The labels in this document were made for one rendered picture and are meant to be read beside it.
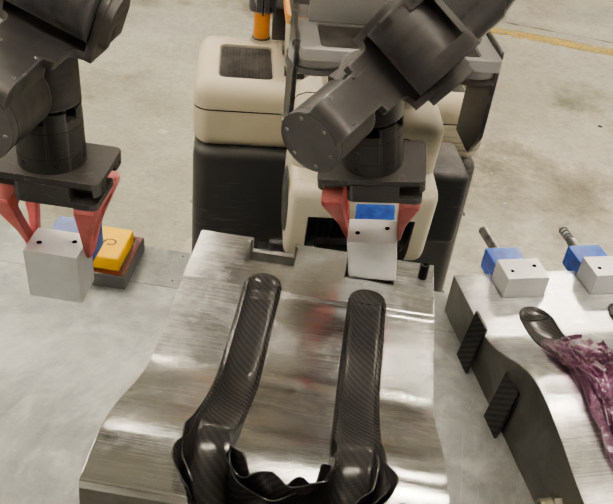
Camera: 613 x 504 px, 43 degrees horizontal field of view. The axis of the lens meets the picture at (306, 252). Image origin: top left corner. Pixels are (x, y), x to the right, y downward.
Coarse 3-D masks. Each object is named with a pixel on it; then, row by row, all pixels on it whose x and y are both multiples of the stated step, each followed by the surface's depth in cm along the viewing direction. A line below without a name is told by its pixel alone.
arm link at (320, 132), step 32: (352, 64) 63; (384, 64) 65; (320, 96) 63; (352, 96) 62; (384, 96) 63; (416, 96) 65; (288, 128) 64; (320, 128) 62; (352, 128) 61; (320, 160) 64
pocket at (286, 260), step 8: (248, 248) 85; (296, 248) 86; (248, 256) 86; (256, 256) 87; (264, 256) 87; (272, 256) 87; (280, 256) 86; (288, 256) 86; (272, 264) 87; (280, 264) 87; (288, 264) 87
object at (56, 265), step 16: (64, 224) 75; (32, 240) 70; (48, 240) 70; (64, 240) 71; (80, 240) 71; (32, 256) 69; (48, 256) 69; (64, 256) 69; (80, 256) 70; (32, 272) 71; (48, 272) 70; (64, 272) 70; (80, 272) 70; (32, 288) 72; (48, 288) 72; (64, 288) 71; (80, 288) 71
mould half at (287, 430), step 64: (192, 256) 82; (320, 256) 85; (192, 320) 75; (320, 320) 77; (192, 384) 67; (320, 384) 70; (384, 384) 71; (128, 448) 56; (256, 448) 58; (320, 448) 58; (384, 448) 60
